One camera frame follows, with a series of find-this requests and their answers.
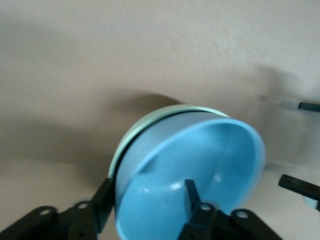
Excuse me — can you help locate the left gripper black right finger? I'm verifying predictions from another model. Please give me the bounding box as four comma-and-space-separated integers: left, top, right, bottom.
181, 178, 285, 240

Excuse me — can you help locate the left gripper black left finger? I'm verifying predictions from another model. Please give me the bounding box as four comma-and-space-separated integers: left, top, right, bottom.
0, 176, 115, 240

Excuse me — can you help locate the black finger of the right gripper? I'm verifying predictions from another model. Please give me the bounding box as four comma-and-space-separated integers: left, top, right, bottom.
297, 101, 320, 113
278, 174, 320, 201

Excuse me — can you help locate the blue bowl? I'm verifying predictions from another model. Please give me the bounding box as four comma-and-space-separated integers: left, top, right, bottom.
114, 117, 266, 240

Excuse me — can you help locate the pale green bowl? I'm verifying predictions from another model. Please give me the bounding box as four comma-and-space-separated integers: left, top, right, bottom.
107, 104, 231, 181

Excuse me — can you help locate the table cover cloth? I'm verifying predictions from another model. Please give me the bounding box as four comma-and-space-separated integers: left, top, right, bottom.
0, 0, 320, 240

